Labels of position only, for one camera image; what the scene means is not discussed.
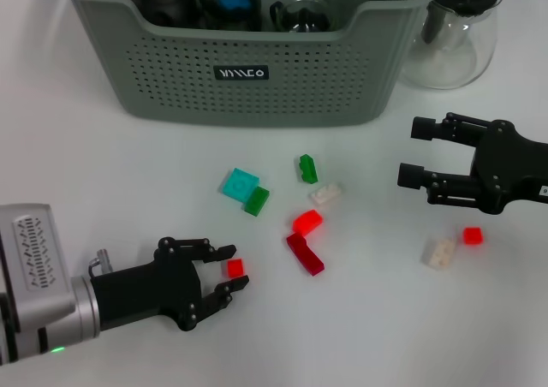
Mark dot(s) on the dark red long toy brick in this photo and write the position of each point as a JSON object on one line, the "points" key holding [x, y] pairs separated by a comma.
{"points": [[306, 256]]}

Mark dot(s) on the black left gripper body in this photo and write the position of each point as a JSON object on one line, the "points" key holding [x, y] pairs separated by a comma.
{"points": [[150, 293]]}

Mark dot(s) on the small red toy brick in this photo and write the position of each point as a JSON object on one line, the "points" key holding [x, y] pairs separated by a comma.
{"points": [[472, 236], [235, 268]]}

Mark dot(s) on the bright red toy brick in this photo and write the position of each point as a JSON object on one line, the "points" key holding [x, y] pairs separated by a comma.
{"points": [[307, 222]]}

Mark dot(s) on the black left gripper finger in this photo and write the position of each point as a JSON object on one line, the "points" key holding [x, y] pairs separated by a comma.
{"points": [[205, 250], [220, 295]]}

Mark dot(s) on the glass carafe black lid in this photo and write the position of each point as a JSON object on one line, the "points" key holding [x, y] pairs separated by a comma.
{"points": [[454, 57]]}

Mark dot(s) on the dark green toy brick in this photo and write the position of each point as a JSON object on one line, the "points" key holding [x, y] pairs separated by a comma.
{"points": [[307, 170]]}

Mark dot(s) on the black ceramic teapot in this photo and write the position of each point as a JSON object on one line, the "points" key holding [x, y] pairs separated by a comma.
{"points": [[164, 1]]}

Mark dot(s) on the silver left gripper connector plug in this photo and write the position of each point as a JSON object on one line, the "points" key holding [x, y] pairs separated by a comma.
{"points": [[100, 260]]}

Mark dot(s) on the grey-green perforated storage bin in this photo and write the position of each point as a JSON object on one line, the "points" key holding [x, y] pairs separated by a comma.
{"points": [[299, 83]]}

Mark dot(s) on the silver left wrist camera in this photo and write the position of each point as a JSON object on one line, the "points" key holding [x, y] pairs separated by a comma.
{"points": [[34, 250]]}

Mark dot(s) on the white toy brick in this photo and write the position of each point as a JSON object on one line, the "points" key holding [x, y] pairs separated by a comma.
{"points": [[438, 254], [325, 195]]}

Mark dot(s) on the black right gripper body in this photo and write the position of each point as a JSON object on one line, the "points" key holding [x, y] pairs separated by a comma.
{"points": [[509, 168]]}

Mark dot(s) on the translucent green toy brick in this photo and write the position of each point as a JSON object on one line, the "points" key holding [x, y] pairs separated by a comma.
{"points": [[257, 200]]}

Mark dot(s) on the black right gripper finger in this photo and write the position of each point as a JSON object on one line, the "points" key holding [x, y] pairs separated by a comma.
{"points": [[449, 188], [454, 129]]}

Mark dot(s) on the teal flat toy plate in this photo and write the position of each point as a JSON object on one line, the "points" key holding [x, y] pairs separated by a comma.
{"points": [[237, 184]]}

